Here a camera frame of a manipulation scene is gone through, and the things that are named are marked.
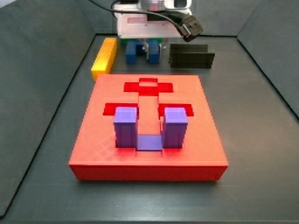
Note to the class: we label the red slotted base block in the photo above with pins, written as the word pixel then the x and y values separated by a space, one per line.
pixel 97 160

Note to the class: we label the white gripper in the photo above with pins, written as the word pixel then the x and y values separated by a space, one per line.
pixel 158 24

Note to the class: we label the green stepped block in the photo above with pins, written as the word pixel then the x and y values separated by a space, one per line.
pixel 125 40

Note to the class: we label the blue U-shaped block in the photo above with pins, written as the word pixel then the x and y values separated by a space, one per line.
pixel 135 49

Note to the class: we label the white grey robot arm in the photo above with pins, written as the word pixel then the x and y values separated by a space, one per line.
pixel 155 5

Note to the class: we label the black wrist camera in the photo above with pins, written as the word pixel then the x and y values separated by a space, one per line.
pixel 190 28

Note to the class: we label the black angled fixture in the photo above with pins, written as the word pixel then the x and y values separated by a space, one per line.
pixel 190 56

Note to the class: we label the yellow long bar block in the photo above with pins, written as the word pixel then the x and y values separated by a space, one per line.
pixel 104 60

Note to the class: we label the purple U-shaped block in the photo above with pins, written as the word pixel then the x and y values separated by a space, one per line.
pixel 144 132

